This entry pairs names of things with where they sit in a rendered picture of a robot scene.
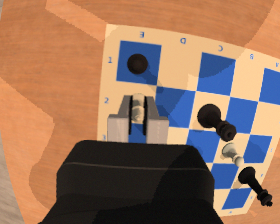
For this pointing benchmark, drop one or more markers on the white pawn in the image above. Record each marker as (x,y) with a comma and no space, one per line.
(230,151)

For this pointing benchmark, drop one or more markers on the blue and cream chessboard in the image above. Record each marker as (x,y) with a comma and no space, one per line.
(186,72)

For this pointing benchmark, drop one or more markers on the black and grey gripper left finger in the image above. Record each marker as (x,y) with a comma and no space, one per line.
(119,125)

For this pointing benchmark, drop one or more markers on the white bishop chess piece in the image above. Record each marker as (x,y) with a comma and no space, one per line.
(138,110)

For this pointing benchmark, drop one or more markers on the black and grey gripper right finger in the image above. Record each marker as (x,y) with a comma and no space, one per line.
(157,126)

